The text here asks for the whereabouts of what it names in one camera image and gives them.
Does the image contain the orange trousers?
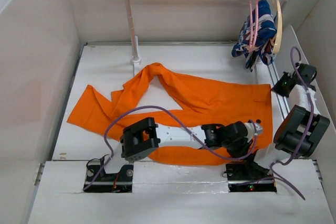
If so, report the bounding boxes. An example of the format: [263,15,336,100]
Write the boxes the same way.
[68,63,273,149]

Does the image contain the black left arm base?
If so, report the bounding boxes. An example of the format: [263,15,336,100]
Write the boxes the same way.
[83,155,134,193]

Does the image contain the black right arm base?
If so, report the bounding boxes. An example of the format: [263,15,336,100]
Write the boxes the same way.
[222,161,277,193]

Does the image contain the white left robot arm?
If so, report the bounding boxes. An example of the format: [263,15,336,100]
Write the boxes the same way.
[120,118,263,166]

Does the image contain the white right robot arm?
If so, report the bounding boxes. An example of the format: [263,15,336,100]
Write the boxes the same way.
[243,62,330,179]

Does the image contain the beige hanger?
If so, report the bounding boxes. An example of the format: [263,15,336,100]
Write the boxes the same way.
[270,0,282,54]

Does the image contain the pink hanger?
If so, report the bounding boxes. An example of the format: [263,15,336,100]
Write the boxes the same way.
[248,0,259,52]

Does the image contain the white foam board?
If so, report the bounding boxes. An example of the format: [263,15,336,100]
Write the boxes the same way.
[272,24,336,162]

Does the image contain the blue patterned garment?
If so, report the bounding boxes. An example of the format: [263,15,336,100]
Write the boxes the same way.
[232,0,277,71]

